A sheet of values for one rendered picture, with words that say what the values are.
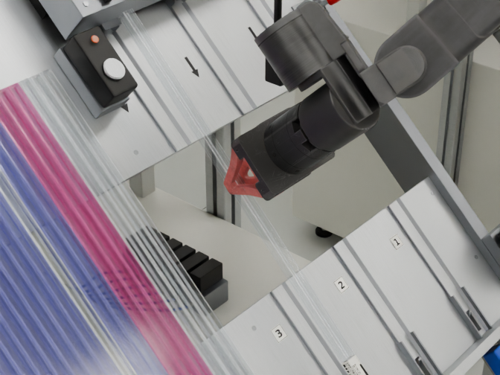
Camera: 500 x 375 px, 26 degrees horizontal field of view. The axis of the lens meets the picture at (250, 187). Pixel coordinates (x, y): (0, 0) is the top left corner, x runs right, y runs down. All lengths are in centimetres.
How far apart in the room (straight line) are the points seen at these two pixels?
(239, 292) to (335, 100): 62
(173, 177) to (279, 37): 203
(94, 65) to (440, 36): 36
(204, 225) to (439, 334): 52
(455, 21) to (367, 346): 41
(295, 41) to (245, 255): 68
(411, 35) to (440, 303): 44
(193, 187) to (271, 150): 192
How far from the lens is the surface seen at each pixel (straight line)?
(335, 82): 97
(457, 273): 134
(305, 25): 98
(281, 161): 102
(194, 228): 167
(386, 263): 127
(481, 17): 97
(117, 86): 111
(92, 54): 111
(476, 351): 128
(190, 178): 298
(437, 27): 96
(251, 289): 154
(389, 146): 138
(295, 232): 276
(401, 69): 94
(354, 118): 96
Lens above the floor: 155
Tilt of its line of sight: 32 degrees down
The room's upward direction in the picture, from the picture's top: straight up
